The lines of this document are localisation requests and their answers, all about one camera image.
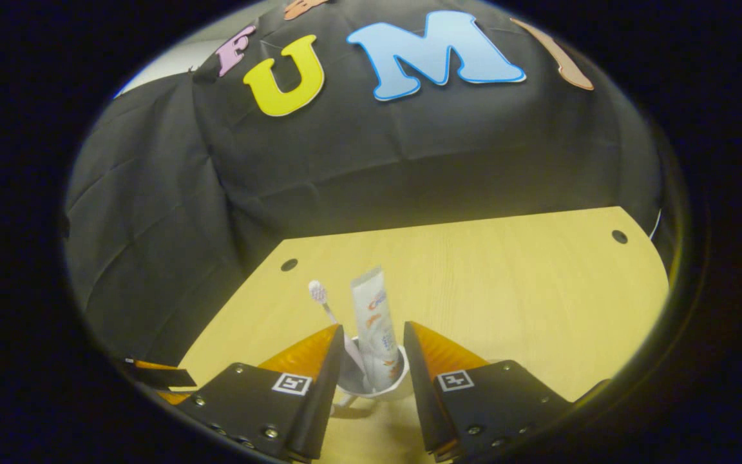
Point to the light wooden desktop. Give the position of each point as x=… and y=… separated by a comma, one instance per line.
x=506, y=290

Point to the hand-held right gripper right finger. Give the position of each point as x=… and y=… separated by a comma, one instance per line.
x=426, y=399

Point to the black backdrop cloth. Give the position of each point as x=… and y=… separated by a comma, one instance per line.
x=409, y=161

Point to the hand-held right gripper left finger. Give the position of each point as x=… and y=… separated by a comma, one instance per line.
x=319, y=399

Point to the pale pink toothbrush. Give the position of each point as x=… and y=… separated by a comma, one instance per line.
x=317, y=291

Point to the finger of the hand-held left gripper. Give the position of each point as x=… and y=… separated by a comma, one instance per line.
x=165, y=378

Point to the white toothpaste tube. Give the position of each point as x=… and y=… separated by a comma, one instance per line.
x=374, y=322

